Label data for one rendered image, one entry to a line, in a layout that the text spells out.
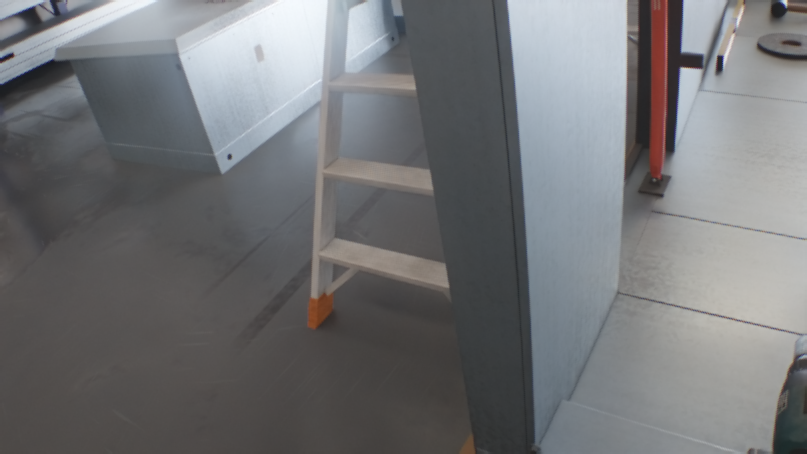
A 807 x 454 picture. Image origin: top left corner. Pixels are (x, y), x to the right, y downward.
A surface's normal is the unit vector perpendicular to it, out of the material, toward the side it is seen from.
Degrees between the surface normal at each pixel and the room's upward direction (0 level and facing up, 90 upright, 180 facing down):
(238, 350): 0
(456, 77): 90
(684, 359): 0
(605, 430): 0
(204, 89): 90
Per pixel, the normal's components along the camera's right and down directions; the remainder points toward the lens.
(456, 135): -0.52, 0.56
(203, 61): 0.87, 0.15
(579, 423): -0.17, -0.81
